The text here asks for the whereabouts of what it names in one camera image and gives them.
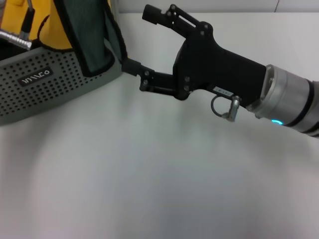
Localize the grey perforated plastic storage box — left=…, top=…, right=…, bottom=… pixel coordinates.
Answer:
left=0, top=0, right=125, bottom=126

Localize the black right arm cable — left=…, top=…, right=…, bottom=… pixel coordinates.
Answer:
left=211, top=95, right=228, bottom=118

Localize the green yellow towel black trim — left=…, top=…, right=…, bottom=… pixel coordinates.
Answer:
left=0, top=0, right=128, bottom=77

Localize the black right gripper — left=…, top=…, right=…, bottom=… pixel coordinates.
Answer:
left=121, top=21, right=267, bottom=108

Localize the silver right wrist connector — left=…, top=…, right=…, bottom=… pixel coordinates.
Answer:
left=222, top=95, right=242, bottom=123

